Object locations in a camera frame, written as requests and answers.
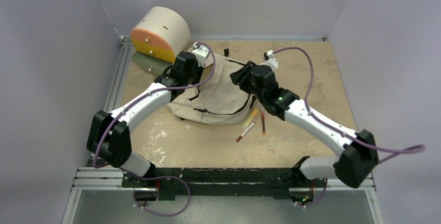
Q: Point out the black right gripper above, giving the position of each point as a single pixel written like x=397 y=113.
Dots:
x=241 y=77

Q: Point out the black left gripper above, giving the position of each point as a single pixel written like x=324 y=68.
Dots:
x=199 y=70

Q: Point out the beige canvas backpack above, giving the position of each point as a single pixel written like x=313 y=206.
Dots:
x=216 y=102

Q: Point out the thin red pen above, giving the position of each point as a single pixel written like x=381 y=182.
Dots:
x=263 y=122

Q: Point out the white brown marker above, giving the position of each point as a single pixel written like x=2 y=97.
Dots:
x=245 y=131

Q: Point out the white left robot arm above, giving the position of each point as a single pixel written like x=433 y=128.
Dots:
x=110 y=132

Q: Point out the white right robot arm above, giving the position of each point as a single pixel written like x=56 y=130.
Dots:
x=354 y=157

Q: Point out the yellow orange highlighter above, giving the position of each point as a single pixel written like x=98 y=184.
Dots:
x=250 y=118

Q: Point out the round drawer cabinet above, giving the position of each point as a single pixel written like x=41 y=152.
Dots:
x=158 y=38

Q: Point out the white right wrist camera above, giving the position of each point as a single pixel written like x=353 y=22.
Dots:
x=270 y=60

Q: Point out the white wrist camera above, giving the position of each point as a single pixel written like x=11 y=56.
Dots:
x=270 y=60
x=202 y=54

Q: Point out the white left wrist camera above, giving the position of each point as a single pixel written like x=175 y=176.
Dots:
x=202 y=54

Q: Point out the aluminium side rail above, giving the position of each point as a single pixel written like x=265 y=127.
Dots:
x=107 y=65

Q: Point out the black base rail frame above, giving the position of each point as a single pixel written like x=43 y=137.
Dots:
x=168 y=183

